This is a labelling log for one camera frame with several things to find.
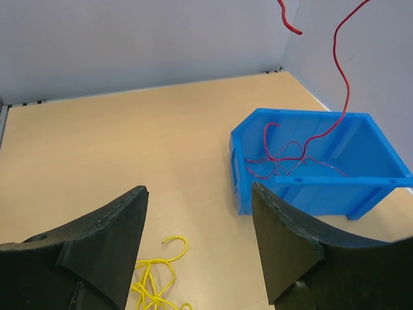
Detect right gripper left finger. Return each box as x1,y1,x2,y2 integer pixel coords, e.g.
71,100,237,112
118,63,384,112
1,185,149,309

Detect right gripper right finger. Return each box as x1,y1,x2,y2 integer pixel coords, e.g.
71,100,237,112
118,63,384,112
252,183,412,309

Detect small blue bin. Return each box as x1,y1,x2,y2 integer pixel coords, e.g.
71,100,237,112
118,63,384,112
230,108,412,220

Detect yellow wire bundle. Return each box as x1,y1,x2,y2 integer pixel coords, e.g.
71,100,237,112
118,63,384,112
130,236,193,310

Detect red wires in small bin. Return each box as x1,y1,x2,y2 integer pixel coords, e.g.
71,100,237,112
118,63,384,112
243,121,349,181

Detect aluminium rail frame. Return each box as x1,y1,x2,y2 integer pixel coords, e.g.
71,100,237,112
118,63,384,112
0,98,9,146

